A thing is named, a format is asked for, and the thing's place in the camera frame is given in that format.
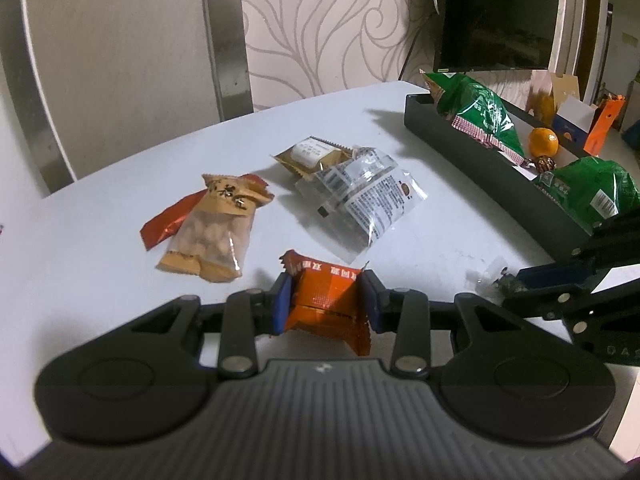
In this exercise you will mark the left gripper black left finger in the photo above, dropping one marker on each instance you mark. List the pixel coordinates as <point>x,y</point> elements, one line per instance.
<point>248,314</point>

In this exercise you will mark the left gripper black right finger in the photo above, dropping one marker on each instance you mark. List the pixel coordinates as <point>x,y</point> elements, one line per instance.
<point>406,313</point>

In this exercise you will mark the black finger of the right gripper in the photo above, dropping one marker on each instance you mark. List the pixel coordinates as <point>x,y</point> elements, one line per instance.
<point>551,304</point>
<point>582,271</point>

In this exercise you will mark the orange snack packet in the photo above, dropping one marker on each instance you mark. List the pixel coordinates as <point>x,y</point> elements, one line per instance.
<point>326,302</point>

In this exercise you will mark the green chip bag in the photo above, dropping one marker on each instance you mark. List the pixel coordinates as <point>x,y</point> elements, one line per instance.
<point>590,190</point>
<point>474,109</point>

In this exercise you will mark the small clear candy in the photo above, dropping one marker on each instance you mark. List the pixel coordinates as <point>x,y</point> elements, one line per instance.
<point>496,281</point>

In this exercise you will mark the dark brown candy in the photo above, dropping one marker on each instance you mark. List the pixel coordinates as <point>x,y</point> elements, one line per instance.
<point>540,164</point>

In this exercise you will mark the orange tangerine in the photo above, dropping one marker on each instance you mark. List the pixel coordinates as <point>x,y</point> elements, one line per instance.
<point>543,142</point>

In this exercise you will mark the peanut snack packet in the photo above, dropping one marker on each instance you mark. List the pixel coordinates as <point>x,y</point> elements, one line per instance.
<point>213,239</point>

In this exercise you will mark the black tray with white liner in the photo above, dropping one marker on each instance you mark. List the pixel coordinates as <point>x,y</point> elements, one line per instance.
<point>614,243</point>

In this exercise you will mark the clear white snack packet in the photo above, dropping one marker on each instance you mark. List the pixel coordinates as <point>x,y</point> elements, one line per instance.
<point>354,203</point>

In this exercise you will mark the red snack wrapper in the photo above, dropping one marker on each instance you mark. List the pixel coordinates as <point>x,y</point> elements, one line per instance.
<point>167,223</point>

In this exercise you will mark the orange blue cardboard box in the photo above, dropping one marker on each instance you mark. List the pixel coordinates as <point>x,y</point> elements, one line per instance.
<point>554,99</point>

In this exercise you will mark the brown pastry packet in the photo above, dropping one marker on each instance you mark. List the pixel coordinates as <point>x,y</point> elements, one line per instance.
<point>311,155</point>

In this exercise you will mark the black wall television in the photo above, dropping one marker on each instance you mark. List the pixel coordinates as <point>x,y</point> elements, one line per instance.
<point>494,34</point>

